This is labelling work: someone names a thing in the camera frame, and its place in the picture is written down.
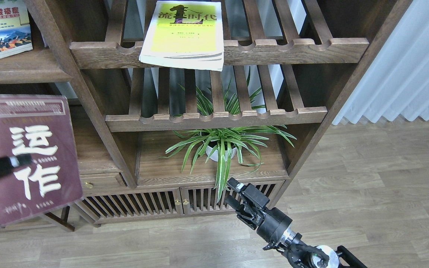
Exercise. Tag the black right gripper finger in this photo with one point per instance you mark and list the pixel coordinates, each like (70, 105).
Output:
(233, 203)
(252, 198)

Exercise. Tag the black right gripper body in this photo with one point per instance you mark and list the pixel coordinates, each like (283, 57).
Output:
(271, 224)

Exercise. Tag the dark maroon cover book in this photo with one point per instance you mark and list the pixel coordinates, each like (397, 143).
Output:
(38, 158)

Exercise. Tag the white book with colourful picture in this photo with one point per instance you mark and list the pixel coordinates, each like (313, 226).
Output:
(15, 29)

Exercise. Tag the yellow green cover book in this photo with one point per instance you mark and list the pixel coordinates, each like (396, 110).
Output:
(185, 34)

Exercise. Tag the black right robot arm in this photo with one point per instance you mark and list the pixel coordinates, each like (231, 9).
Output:
(301, 255)

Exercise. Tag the right slatted cabinet door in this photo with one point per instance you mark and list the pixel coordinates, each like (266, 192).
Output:
(204, 200)

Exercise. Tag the white plant pot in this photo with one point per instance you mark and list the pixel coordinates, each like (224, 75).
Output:
(213, 153)

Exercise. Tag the green spider plant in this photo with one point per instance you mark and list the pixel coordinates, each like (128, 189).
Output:
(247, 139)

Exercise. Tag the dark wooden bookshelf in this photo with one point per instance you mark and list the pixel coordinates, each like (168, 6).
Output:
(296, 74)

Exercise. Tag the wooden drawer with brass knob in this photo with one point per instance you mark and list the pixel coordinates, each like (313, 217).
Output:
(101, 183)

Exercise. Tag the white pleated curtain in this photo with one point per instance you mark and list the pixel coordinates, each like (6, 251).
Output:
(396, 85)

